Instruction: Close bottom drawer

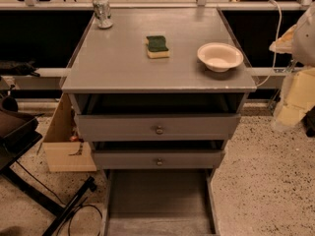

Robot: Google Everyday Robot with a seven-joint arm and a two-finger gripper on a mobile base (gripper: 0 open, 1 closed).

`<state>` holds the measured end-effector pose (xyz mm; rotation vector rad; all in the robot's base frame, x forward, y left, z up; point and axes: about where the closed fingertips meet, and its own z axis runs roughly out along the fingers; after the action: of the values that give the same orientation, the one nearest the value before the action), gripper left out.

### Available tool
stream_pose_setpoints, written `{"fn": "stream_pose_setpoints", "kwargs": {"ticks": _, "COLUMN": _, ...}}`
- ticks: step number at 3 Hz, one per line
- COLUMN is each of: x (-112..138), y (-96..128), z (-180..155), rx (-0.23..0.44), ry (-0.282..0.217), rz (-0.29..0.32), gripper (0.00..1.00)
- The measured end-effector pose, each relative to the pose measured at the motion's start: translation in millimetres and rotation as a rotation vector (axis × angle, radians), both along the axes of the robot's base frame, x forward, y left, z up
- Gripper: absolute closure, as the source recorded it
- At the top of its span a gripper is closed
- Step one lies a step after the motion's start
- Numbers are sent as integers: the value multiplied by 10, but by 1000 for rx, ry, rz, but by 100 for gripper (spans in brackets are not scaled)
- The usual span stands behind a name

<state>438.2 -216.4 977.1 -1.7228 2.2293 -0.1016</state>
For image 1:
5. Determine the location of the grey bottom drawer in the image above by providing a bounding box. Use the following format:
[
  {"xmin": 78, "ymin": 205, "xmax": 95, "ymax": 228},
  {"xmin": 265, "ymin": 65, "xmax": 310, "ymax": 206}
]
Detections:
[{"xmin": 100, "ymin": 169, "xmax": 221, "ymax": 236}]

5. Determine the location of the grey drawer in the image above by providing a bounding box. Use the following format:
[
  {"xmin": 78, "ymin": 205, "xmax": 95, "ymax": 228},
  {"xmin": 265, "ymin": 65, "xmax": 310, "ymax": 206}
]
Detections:
[
  {"xmin": 75, "ymin": 93, "xmax": 240, "ymax": 142},
  {"xmin": 93, "ymin": 141, "xmax": 224, "ymax": 169},
  {"xmin": 100, "ymin": 169, "xmax": 221, "ymax": 236}
]

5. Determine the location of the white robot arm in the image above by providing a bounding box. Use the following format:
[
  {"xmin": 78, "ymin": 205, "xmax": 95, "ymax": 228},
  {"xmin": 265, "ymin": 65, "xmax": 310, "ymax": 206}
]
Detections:
[{"xmin": 269, "ymin": 3, "xmax": 315, "ymax": 131}]

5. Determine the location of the grey wooden drawer cabinet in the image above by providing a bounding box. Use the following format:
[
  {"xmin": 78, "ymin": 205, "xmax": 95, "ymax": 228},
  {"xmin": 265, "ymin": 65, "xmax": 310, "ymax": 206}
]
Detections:
[{"xmin": 61, "ymin": 7, "xmax": 258, "ymax": 175}]

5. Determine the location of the grey top drawer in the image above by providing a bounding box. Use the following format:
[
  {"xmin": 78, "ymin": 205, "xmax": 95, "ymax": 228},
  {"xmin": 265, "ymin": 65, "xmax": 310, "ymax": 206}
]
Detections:
[{"xmin": 75, "ymin": 93, "xmax": 240, "ymax": 142}]

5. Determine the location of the grey middle drawer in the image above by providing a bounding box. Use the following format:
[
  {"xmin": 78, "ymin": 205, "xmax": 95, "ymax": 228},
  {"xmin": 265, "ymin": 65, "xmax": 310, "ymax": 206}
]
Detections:
[{"xmin": 93, "ymin": 141, "xmax": 224, "ymax": 169}]

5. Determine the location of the green yellow sponge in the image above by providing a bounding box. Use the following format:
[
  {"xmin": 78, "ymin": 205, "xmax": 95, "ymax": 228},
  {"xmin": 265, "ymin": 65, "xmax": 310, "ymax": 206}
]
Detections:
[{"xmin": 146, "ymin": 35, "xmax": 170, "ymax": 59}]

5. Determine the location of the white bowl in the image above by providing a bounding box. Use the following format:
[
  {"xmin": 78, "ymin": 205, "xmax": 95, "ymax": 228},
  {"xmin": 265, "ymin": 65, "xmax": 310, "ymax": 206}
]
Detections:
[{"xmin": 197, "ymin": 42, "xmax": 243, "ymax": 73}]

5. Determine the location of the cardboard box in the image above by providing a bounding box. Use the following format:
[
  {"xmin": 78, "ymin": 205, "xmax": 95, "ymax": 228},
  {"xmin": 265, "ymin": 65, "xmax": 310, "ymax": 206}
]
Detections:
[{"xmin": 42, "ymin": 94, "xmax": 96, "ymax": 172}]

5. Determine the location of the crushed silver can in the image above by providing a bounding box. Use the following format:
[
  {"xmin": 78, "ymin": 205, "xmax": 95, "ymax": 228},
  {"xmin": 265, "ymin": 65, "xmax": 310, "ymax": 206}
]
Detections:
[{"xmin": 93, "ymin": 0, "xmax": 113, "ymax": 29}]

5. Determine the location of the black chair base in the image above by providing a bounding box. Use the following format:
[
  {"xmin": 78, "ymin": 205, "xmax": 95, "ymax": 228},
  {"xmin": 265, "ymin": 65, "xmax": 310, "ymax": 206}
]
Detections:
[{"xmin": 0, "ymin": 99, "xmax": 100, "ymax": 236}]

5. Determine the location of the grey metal rail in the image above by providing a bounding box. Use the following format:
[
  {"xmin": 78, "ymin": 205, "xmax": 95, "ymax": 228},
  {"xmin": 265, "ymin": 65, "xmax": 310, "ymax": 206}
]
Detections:
[{"xmin": 0, "ymin": 67, "xmax": 288, "ymax": 90}]

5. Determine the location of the black floor cable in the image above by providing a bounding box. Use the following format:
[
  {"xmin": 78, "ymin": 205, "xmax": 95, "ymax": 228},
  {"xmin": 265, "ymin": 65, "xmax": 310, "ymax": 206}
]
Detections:
[{"xmin": 14, "ymin": 160, "xmax": 104, "ymax": 236}]

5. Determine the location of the black cloth on rail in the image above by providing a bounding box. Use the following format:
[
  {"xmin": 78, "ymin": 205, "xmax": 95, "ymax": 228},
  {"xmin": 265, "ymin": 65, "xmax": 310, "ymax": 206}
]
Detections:
[{"xmin": 0, "ymin": 60, "xmax": 39, "ymax": 77}]

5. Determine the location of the white cable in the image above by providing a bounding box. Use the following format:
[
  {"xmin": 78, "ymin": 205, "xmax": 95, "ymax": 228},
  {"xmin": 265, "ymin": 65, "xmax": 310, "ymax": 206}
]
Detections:
[{"xmin": 255, "ymin": 0, "xmax": 284, "ymax": 89}]

